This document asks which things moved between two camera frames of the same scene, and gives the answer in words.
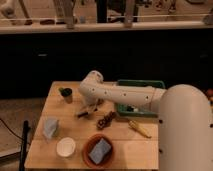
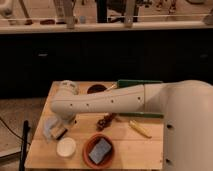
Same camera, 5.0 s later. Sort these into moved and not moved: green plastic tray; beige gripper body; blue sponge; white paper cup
Moved: beige gripper body
Not moved: white paper cup; blue sponge; green plastic tray
